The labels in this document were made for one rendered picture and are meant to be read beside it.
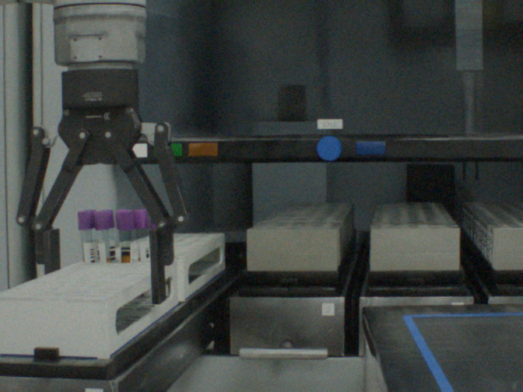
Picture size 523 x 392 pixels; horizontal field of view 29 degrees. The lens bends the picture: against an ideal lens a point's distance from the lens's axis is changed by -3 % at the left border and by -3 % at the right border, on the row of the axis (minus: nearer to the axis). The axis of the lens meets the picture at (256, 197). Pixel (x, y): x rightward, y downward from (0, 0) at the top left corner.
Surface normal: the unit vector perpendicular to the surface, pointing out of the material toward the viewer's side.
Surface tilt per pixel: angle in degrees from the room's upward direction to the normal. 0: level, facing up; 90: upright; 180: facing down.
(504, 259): 90
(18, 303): 90
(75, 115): 91
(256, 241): 90
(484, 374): 0
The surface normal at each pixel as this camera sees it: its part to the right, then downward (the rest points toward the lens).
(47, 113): -0.13, 0.05
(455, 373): -0.01, -1.00
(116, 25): 0.47, 0.04
